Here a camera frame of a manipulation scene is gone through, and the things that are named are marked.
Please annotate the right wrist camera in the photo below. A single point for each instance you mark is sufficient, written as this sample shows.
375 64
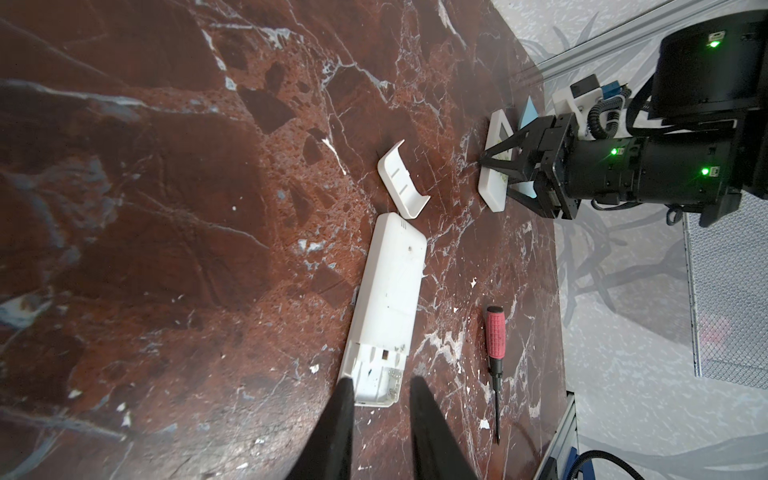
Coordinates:
585 99

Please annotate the pink handled screwdriver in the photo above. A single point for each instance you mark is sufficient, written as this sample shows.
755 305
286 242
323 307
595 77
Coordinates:
495 330

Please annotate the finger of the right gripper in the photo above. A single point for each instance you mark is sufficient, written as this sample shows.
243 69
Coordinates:
520 152
532 204

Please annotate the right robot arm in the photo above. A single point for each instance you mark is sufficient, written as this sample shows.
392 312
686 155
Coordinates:
694 137

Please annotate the white battery cover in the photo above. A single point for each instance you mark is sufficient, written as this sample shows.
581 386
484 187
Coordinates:
399 184

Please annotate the white wire mesh basket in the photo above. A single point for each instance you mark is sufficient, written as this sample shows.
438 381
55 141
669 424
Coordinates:
727 274

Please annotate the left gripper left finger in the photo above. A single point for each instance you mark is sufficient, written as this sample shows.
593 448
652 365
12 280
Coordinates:
328 451

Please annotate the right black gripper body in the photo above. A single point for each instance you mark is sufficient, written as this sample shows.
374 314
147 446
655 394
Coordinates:
555 137

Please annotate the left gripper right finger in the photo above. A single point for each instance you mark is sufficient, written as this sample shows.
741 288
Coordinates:
436 453

